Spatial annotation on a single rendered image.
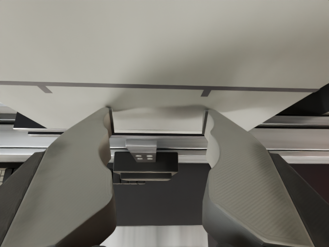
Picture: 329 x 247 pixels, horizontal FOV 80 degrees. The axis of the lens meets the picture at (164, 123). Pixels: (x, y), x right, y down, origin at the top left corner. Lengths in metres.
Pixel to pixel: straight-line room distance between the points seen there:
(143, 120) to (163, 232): 0.10
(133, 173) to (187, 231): 0.21
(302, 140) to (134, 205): 0.50
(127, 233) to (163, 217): 0.51
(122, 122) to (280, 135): 0.42
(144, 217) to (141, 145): 0.49
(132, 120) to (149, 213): 0.56
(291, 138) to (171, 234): 0.40
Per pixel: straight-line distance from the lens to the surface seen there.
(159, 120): 0.15
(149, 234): 0.19
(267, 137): 0.50
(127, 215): 0.70
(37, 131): 0.21
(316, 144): 0.56
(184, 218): 0.70
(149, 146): 0.23
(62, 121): 0.17
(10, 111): 0.27
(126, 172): 0.38
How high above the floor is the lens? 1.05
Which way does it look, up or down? 18 degrees down
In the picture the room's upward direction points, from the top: 180 degrees clockwise
